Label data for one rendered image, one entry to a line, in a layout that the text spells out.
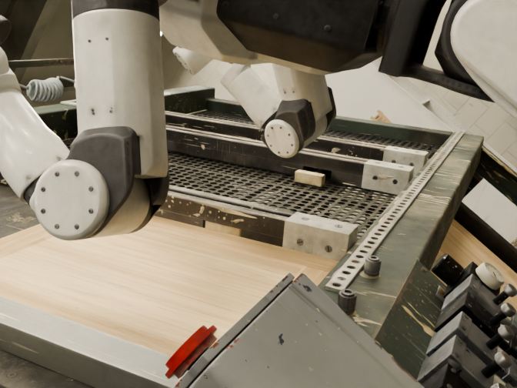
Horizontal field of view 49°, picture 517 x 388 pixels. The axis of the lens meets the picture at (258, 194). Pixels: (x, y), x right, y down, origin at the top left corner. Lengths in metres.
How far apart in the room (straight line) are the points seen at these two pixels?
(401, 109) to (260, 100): 3.62
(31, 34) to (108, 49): 4.69
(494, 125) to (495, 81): 5.39
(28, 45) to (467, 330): 4.91
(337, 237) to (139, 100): 0.55
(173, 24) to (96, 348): 0.40
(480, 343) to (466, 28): 0.35
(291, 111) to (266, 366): 0.79
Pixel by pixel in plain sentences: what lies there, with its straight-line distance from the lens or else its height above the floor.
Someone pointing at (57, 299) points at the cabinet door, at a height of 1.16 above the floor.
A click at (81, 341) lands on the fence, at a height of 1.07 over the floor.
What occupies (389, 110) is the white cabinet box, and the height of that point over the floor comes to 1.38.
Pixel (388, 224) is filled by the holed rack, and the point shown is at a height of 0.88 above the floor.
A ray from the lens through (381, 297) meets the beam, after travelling 0.86.
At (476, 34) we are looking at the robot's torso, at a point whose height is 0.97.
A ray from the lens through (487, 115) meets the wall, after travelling 6.04.
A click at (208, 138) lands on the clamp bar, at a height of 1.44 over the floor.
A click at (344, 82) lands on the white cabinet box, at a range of 4.80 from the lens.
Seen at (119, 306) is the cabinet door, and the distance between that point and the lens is 0.86.
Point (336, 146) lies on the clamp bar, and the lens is 1.84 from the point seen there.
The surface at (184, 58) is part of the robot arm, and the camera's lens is 1.16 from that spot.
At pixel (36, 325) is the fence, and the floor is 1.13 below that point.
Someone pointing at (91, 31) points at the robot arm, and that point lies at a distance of 0.60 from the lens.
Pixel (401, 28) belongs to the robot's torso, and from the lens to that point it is 0.70.
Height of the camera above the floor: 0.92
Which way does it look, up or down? 10 degrees up
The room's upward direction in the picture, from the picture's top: 47 degrees counter-clockwise
